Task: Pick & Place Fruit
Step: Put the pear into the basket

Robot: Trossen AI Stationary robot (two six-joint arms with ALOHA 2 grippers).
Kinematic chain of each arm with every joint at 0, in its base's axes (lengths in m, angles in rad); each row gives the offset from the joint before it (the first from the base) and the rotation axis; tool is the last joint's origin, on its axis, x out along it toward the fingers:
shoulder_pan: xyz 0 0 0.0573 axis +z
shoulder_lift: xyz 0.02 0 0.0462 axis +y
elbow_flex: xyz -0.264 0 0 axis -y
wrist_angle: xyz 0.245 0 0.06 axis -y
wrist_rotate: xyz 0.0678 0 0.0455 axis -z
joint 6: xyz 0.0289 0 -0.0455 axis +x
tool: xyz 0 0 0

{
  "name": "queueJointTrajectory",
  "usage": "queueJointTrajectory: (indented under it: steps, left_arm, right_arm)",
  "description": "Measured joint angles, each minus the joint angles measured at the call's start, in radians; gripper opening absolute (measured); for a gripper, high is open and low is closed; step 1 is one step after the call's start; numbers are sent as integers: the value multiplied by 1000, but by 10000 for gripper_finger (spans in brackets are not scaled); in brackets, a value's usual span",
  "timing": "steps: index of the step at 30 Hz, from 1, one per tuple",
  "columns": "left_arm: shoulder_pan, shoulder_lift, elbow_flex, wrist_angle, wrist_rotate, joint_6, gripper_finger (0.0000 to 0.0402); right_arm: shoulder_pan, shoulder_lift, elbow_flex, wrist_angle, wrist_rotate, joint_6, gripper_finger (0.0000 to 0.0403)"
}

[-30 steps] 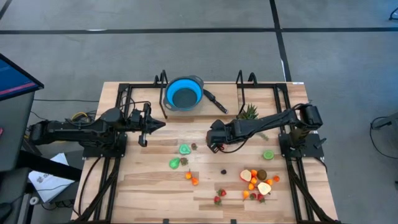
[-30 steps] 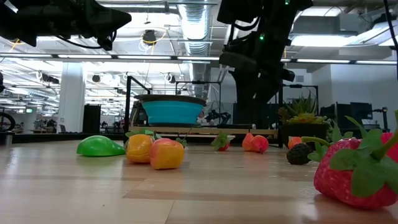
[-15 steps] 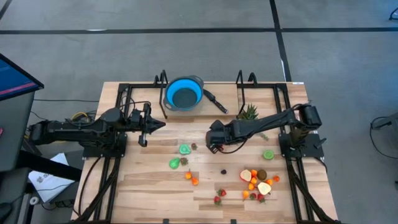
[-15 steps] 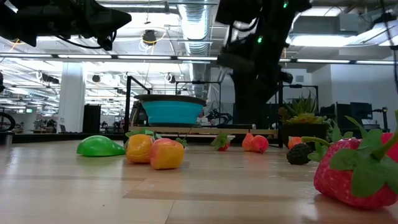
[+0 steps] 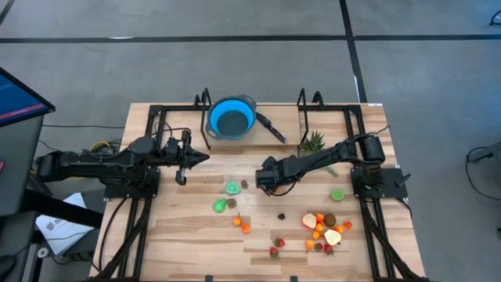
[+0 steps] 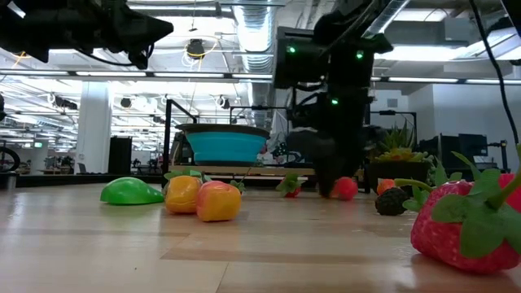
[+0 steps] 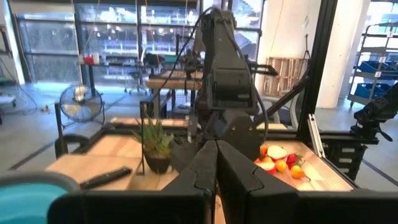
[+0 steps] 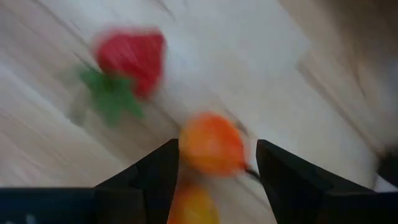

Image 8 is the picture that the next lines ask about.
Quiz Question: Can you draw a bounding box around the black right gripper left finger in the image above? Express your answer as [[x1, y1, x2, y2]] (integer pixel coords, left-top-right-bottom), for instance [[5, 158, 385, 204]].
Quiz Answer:
[[93, 139, 180, 224]]

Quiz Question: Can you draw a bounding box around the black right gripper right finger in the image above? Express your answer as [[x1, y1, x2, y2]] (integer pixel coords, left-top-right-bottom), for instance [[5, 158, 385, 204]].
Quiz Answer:
[[257, 139, 376, 224]]

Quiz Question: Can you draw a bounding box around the red toy strawberry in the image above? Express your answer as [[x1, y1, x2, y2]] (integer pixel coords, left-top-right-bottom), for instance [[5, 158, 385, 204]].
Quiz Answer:
[[77, 27, 167, 128]]

